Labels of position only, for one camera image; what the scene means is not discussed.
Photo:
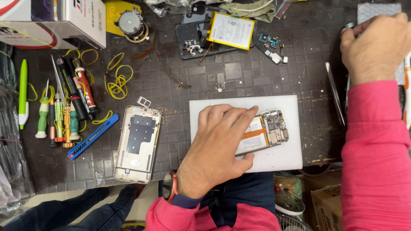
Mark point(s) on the person's right hand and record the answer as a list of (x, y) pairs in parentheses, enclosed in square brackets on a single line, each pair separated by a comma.
[(375, 48)]

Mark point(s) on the person's left hand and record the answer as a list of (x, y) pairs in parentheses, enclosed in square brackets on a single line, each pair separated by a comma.
[(208, 160)]

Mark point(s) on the person's right fingers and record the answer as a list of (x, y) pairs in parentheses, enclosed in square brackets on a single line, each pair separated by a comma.
[(369, 27)]

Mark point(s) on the small round metal cap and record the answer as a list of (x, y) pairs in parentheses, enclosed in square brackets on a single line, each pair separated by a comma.
[(350, 25)]

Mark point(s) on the phone with exposed board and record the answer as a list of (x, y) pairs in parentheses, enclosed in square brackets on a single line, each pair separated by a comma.
[(273, 128)]

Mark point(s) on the white bubble wrap sheet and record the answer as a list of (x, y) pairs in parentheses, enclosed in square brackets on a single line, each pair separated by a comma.
[(375, 11)]

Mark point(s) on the metal tweezers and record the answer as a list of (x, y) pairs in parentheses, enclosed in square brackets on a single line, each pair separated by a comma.
[(335, 94)]

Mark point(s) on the white orange tool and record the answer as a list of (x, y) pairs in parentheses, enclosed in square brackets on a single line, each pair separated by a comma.
[(407, 96)]

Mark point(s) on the black flex board white connector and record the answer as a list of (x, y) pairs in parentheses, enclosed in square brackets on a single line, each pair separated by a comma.
[(274, 57)]

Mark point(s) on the small blue circuit board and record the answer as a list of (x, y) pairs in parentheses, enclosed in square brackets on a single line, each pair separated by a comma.
[(269, 39)]

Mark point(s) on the olive green cloth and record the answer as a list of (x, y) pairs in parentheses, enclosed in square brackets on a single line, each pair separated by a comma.
[(257, 14)]

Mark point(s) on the yellow-edged phone battery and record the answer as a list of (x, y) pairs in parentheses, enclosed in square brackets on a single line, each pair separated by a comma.
[(231, 30)]

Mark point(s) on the white foam work pad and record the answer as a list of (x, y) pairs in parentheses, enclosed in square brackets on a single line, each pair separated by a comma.
[(282, 154)]

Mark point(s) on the brown cardboard carton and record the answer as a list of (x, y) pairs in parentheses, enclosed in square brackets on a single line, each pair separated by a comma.
[(324, 202)]

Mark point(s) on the crumpled green printed bag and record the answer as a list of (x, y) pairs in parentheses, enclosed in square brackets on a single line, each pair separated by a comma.
[(287, 192)]

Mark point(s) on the heap of clear plastic bags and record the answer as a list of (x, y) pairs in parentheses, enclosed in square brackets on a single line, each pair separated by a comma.
[(173, 5)]

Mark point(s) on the person's blue jeans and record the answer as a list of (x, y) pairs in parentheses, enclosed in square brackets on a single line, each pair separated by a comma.
[(237, 195)]

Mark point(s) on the brown flex ribbon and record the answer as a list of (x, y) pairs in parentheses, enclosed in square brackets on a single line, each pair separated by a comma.
[(147, 51)]

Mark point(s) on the silver sim tray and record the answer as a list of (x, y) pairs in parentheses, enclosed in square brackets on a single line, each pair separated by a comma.
[(143, 101)]

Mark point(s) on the round metal motor part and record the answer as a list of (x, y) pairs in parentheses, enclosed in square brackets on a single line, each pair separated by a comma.
[(131, 24)]

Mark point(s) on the scattered yellow rubber bands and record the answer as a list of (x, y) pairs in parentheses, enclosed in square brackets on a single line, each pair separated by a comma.
[(119, 81)]

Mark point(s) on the yellow card packet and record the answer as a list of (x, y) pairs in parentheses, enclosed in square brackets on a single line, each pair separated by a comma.
[(112, 16)]

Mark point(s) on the gold phone back cover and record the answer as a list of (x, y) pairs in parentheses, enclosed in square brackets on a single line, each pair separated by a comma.
[(138, 144)]

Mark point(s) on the white red cardboard box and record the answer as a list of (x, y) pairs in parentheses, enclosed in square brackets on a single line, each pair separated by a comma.
[(80, 22)]

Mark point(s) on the red white glue tube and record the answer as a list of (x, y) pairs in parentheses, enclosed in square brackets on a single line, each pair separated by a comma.
[(86, 88)]

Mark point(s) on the blue utility knife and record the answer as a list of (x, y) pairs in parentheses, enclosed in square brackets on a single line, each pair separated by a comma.
[(93, 137)]

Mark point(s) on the black marker pen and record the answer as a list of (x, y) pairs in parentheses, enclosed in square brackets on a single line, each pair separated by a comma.
[(73, 89)]

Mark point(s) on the thin metal pry blade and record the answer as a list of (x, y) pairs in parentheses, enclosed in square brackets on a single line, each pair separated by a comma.
[(57, 78)]

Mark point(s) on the orange yellow screwdriver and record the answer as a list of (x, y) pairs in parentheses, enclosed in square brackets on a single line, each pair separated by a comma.
[(67, 128)]

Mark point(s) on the light green screwdriver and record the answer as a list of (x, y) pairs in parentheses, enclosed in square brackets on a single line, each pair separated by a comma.
[(59, 117)]

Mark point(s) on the black orange screwdriver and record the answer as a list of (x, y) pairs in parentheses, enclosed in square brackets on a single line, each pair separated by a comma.
[(52, 125)]

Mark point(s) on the green white pen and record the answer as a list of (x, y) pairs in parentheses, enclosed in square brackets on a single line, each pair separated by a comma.
[(23, 89)]

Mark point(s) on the pile of dark plastic bags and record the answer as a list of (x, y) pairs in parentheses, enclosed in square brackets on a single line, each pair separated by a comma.
[(12, 144)]

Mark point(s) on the dark phone frame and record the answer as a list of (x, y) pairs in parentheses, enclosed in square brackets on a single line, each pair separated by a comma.
[(192, 38)]

